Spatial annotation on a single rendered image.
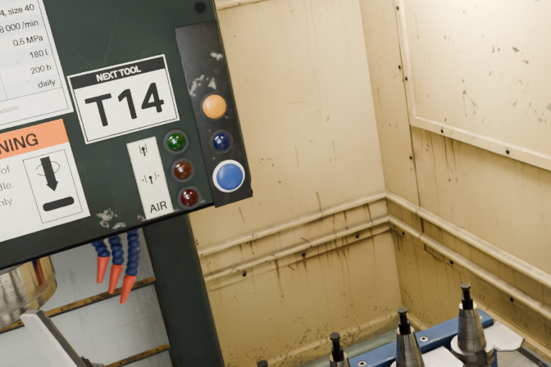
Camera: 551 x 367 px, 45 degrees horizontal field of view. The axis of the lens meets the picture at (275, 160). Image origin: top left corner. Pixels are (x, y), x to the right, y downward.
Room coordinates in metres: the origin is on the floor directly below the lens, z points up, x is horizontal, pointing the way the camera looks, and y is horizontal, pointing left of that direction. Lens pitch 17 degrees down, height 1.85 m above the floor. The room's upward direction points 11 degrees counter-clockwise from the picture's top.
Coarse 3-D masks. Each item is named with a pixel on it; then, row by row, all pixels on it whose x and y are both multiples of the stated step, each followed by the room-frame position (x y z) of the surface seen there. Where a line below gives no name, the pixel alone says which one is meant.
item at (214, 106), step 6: (210, 96) 0.69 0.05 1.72; (216, 96) 0.69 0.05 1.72; (204, 102) 0.69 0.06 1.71; (210, 102) 0.69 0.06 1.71; (216, 102) 0.69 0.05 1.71; (222, 102) 0.69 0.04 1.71; (204, 108) 0.68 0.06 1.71; (210, 108) 0.68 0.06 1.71; (216, 108) 0.69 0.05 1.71; (222, 108) 0.69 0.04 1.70; (210, 114) 0.68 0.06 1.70; (216, 114) 0.69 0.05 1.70; (222, 114) 0.69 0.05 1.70
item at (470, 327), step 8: (464, 312) 0.87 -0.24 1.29; (472, 312) 0.86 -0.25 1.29; (464, 320) 0.87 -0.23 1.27; (472, 320) 0.86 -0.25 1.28; (464, 328) 0.86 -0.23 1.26; (472, 328) 0.86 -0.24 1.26; (480, 328) 0.86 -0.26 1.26; (464, 336) 0.86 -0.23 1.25; (472, 336) 0.86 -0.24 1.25; (480, 336) 0.86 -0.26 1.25; (464, 344) 0.86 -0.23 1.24; (472, 344) 0.86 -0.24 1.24; (480, 344) 0.86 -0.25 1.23
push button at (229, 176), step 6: (222, 168) 0.69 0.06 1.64; (228, 168) 0.69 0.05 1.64; (234, 168) 0.69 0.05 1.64; (216, 174) 0.69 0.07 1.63; (222, 174) 0.68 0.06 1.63; (228, 174) 0.68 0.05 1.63; (234, 174) 0.69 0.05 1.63; (240, 174) 0.69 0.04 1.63; (216, 180) 0.68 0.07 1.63; (222, 180) 0.68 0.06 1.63; (228, 180) 0.68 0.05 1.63; (234, 180) 0.69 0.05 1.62; (240, 180) 0.69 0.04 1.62; (222, 186) 0.68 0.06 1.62; (228, 186) 0.68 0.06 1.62; (234, 186) 0.69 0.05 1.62
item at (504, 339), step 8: (488, 328) 0.92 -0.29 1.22; (496, 328) 0.91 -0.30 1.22; (504, 328) 0.91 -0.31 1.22; (496, 336) 0.90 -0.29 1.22; (504, 336) 0.89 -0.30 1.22; (512, 336) 0.89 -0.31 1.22; (520, 336) 0.88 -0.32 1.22; (496, 344) 0.87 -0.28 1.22; (504, 344) 0.87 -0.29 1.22; (512, 344) 0.87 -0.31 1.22; (520, 344) 0.87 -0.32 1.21
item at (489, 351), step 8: (456, 336) 0.90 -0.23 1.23; (488, 336) 0.89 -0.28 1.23; (456, 344) 0.88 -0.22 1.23; (488, 344) 0.87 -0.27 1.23; (456, 352) 0.86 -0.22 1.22; (464, 352) 0.86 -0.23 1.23; (472, 352) 0.85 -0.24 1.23; (480, 352) 0.85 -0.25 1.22; (488, 352) 0.85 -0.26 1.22; (464, 360) 0.86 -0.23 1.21; (472, 360) 0.85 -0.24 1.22; (480, 360) 0.85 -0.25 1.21; (488, 360) 0.85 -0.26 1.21
